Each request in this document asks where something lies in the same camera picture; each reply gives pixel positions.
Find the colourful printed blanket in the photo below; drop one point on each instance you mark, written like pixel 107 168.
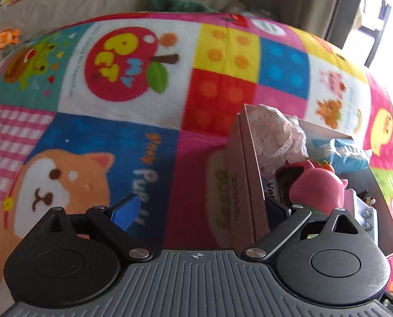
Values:
pixel 117 122

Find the beige sofa cushion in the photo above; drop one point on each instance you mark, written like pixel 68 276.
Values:
pixel 84 3

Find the pink lace cloth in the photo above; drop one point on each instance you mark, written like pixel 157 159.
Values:
pixel 272 132

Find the yellow toy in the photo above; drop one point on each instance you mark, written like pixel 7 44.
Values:
pixel 327 165

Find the green cloth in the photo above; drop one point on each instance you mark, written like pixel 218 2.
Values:
pixel 176 1

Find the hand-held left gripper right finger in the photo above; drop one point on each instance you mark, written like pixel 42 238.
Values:
pixel 275 210

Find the brown round item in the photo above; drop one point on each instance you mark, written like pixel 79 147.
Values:
pixel 285 180

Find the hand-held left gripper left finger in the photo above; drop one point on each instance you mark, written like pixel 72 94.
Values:
pixel 127 212

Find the blue and white tissue packet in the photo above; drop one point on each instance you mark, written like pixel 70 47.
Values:
pixel 348 161

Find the orange fish plush toy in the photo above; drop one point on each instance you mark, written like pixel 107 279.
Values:
pixel 5 38

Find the pink cardboard box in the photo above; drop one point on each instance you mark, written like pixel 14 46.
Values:
pixel 246 188

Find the pink plastic toy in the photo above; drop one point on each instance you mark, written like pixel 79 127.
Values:
pixel 318 190

